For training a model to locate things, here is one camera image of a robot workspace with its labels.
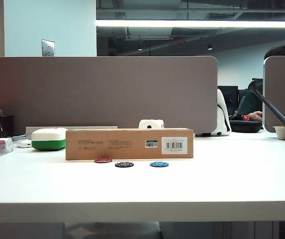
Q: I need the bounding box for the long flat box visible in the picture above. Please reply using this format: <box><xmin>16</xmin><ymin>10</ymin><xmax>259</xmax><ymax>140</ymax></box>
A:
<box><xmin>25</xmin><ymin>125</ymin><xmax>118</xmax><ymax>140</ymax></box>

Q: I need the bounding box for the narrow grey desk partition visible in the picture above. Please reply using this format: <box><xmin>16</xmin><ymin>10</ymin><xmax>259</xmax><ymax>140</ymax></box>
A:
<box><xmin>263</xmin><ymin>55</ymin><xmax>285</xmax><ymax>133</ymax></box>

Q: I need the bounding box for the wide grey desk partition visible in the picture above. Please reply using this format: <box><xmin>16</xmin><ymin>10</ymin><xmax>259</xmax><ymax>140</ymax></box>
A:
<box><xmin>0</xmin><ymin>56</ymin><xmax>219</xmax><ymax>135</ymax></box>

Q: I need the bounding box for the black cup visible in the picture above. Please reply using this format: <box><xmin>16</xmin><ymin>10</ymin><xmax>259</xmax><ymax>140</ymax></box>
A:
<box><xmin>0</xmin><ymin>115</ymin><xmax>15</xmax><ymax>139</ymax></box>

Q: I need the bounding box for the small white case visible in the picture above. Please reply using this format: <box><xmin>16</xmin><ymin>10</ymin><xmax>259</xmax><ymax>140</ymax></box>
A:
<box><xmin>16</xmin><ymin>138</ymin><xmax>33</xmax><ymax>148</ymax></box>

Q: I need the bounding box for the metal wall switch plate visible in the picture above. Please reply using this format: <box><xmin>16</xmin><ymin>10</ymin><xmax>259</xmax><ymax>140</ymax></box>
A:
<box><xmin>41</xmin><ymin>39</ymin><xmax>56</xmax><ymax>57</ymax></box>

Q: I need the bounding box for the long brown cardboard box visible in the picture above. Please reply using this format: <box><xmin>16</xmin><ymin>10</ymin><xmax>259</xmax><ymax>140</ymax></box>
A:
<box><xmin>65</xmin><ymin>128</ymin><xmax>194</xmax><ymax>160</ymax></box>

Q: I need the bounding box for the black bowl-shaped hat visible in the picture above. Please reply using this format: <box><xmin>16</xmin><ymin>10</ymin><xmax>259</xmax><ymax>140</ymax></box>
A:
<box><xmin>229</xmin><ymin>119</ymin><xmax>262</xmax><ymax>133</ymax></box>

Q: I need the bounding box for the black computer monitor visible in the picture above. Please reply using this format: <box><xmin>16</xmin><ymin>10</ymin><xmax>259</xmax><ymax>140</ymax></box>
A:
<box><xmin>218</xmin><ymin>86</ymin><xmax>239</xmax><ymax>114</ymax></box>

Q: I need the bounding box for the black poker chip 100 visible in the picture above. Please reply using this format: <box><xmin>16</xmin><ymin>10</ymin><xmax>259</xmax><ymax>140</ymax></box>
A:
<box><xmin>114</xmin><ymin>161</ymin><xmax>135</xmax><ymax>168</ymax></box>

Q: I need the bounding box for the white and green case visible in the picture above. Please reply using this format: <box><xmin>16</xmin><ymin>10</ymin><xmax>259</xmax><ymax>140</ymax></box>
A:
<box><xmin>31</xmin><ymin>127</ymin><xmax>69</xmax><ymax>151</ymax></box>

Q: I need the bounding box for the blue poker chip 50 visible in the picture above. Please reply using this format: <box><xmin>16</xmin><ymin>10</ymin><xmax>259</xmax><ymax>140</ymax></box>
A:
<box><xmin>149</xmin><ymin>161</ymin><xmax>170</xmax><ymax>168</ymax></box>

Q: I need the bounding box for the person in green shirt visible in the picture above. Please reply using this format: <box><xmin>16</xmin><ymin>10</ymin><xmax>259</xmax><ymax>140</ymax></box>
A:
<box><xmin>235</xmin><ymin>44</ymin><xmax>285</xmax><ymax>122</ymax></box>

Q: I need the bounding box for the long ceiling light strip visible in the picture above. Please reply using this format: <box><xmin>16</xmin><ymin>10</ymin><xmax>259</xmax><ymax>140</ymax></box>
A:
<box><xmin>96</xmin><ymin>19</ymin><xmax>285</xmax><ymax>28</ymax></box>

